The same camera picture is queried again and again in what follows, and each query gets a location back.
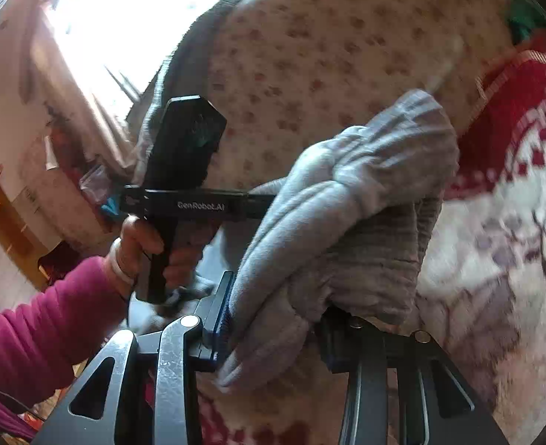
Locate person's left hand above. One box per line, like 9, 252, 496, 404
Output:
108, 214, 200, 289

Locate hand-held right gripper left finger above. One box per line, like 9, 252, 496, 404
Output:
32, 271, 237, 445

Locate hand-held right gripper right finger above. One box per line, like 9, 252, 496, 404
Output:
318, 310, 511, 445

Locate bright window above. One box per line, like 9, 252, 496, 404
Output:
46, 0, 237, 119

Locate small-flowered cream bed sheet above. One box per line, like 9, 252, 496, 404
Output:
171, 0, 533, 260

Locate person's left forearm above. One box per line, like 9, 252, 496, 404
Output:
0, 254, 135, 409

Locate pale curtain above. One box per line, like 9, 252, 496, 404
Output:
4, 4, 139, 260

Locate plush maroon patterned blanket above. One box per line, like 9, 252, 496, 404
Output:
143, 42, 546, 445

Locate clear plastic bag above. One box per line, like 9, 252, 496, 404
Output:
79, 162, 121, 225

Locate grey-green fleece blanket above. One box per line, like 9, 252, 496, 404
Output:
131, 0, 246, 188

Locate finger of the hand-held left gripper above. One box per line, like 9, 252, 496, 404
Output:
246, 181, 279, 220

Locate grey pants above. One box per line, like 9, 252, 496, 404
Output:
213, 89, 460, 394

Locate green cloth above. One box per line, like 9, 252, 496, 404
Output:
505, 0, 546, 43

